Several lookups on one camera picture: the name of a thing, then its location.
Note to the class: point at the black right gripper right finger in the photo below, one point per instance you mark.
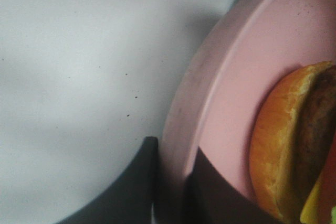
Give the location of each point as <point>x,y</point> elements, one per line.
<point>209,198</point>

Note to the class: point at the burger with sesame bun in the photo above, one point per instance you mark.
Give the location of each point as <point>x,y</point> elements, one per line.
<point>291,140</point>

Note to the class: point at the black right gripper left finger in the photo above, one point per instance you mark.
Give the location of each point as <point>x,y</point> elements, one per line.
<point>130,198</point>

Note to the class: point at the pink round plate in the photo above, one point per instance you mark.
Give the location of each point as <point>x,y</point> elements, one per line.
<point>247,52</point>

